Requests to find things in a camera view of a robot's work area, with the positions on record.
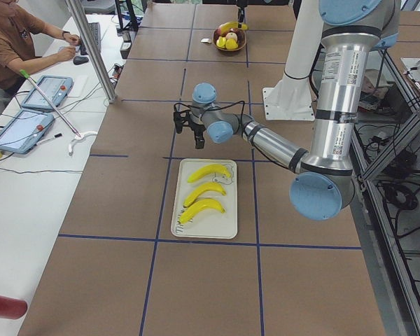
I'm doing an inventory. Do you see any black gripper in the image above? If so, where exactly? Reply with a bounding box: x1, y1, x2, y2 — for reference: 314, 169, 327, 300
236, 0, 249, 28
188, 112, 206, 149

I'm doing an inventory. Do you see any yellow banana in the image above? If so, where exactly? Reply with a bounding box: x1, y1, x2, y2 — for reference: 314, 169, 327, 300
187, 163, 232, 183
178, 198, 225, 224
183, 182, 226, 207
216, 21, 249, 36

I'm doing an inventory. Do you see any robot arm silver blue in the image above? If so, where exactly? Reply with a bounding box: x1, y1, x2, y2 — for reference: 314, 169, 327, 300
174, 1, 400, 221

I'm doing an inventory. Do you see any woven brown basket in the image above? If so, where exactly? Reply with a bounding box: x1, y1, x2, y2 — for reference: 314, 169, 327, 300
213, 28, 246, 52

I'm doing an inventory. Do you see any white bear tray plate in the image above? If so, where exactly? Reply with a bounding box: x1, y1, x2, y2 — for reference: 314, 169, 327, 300
171, 158, 237, 239

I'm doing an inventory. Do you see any yellow lemon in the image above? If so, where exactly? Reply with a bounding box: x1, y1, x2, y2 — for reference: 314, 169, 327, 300
225, 39, 239, 50

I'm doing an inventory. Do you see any yellow starfruit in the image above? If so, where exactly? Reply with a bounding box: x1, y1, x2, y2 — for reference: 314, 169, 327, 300
216, 36, 226, 49

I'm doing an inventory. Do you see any black keyboard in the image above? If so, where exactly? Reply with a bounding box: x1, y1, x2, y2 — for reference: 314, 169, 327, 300
79, 22, 101, 56

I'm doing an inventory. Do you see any black computer mouse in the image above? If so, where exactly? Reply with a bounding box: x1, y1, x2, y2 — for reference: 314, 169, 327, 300
73, 55, 89, 65

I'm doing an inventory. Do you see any upper teach pendant tablet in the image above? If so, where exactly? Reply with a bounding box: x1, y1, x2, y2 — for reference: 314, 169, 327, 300
21, 75, 74, 112

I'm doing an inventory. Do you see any teach pendant tablet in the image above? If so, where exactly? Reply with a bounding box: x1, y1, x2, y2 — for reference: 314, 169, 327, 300
0, 108, 55, 154
21, 75, 74, 112

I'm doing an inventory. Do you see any lower teach pendant tablet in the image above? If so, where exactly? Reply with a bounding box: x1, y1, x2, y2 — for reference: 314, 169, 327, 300
0, 108, 55, 154

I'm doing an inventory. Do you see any metal rod green tip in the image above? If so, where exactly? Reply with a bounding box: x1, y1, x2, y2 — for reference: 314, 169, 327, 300
20, 69, 81, 139

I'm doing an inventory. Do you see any seated person brown shirt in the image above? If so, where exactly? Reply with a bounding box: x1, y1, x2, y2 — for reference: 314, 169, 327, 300
0, 1, 80, 95

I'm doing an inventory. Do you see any red cylinder bottle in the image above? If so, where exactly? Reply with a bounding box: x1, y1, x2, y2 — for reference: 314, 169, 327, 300
0, 295, 28, 319

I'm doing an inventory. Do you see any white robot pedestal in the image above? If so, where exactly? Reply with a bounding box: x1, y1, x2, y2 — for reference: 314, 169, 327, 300
262, 0, 323, 121

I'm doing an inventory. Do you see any aluminium frame post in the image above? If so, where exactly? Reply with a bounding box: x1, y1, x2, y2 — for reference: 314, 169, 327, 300
66, 0, 117, 104

